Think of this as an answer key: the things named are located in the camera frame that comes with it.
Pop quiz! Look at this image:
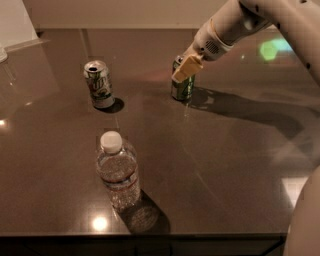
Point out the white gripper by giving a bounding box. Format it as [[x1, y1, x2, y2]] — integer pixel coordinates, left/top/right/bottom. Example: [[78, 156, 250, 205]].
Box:
[[172, 20, 234, 83]]

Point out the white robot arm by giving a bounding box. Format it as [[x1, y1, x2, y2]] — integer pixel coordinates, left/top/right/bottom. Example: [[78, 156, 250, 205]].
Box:
[[172, 0, 320, 256]]

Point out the white green soda can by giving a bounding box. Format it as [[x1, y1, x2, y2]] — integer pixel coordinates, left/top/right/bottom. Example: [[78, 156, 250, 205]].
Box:
[[83, 60, 115, 109]]

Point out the clear plastic water bottle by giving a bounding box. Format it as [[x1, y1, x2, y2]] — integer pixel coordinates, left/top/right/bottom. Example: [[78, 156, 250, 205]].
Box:
[[96, 131, 141, 212]]

